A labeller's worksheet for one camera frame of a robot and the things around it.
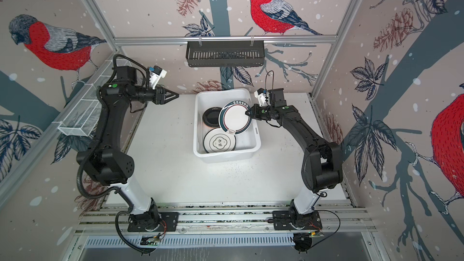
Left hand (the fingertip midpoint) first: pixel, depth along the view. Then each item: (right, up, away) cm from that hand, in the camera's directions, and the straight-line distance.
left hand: (173, 93), depth 76 cm
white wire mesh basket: (-36, -10, -4) cm, 37 cm away
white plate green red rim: (+26, -11, +10) cm, 30 cm away
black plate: (+11, -11, +31) cm, 35 cm away
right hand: (+32, -9, +10) cm, 35 cm away
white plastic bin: (+33, -26, +21) cm, 47 cm away
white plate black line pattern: (+16, -24, +22) cm, 36 cm away
